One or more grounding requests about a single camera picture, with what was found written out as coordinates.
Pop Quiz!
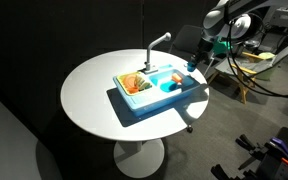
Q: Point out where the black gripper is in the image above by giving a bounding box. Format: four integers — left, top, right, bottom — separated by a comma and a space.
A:
187, 38, 215, 66

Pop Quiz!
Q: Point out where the blue toy cup with handle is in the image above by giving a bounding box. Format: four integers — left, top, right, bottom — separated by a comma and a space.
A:
186, 59, 198, 73

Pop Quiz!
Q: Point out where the blue toy plate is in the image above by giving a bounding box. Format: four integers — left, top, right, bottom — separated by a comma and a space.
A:
159, 81, 179, 93

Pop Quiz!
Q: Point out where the small blue toy tumbler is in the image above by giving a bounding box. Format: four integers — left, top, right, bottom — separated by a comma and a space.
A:
151, 75, 163, 85

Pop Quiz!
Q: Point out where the gray toy faucet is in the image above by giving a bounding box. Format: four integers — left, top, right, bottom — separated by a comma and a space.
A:
140, 31, 173, 75

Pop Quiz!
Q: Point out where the light blue toy sink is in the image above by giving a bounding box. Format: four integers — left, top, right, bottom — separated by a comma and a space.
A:
112, 63, 201, 118

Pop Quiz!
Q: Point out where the orange toy mug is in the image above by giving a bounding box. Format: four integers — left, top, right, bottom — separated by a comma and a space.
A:
127, 86, 140, 95

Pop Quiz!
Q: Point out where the orange toy plate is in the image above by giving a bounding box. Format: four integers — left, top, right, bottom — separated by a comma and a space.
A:
122, 75, 139, 91

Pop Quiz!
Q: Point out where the yellow toy dish rack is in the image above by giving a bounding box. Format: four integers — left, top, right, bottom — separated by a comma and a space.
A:
116, 72, 154, 96

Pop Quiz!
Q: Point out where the gray upholstered chair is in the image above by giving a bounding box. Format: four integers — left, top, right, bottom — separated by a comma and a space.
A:
168, 24, 205, 56

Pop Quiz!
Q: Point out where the wooden folding chair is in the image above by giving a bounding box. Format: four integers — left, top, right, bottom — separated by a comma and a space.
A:
207, 39, 288, 105

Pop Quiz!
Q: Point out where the light green bin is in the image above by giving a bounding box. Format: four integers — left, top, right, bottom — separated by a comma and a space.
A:
256, 51, 279, 82

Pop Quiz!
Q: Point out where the gray equipment box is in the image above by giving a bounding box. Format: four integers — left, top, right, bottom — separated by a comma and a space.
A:
269, 4, 288, 32

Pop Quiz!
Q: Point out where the black tool pile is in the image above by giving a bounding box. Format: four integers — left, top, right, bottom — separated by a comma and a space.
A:
210, 133, 288, 180

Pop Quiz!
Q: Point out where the purple orange clamp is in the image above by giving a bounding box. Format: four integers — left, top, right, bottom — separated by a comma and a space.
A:
269, 136, 288, 169

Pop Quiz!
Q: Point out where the orange toy cup without handle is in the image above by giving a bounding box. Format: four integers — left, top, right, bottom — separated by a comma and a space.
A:
171, 72, 184, 84

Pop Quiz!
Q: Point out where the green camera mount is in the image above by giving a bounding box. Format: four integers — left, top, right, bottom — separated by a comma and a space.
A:
211, 36, 234, 56

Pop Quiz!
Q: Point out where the white table pedestal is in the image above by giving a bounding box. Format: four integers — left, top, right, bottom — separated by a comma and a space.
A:
112, 137, 166, 179

